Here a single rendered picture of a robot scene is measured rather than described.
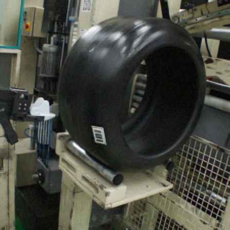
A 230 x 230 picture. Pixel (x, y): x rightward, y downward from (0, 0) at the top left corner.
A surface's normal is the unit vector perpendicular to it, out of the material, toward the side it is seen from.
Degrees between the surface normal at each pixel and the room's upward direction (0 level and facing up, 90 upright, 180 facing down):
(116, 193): 90
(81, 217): 90
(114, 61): 69
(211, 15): 90
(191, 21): 90
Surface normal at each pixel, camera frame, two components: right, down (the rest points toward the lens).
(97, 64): -0.48, -0.23
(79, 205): 0.61, 0.29
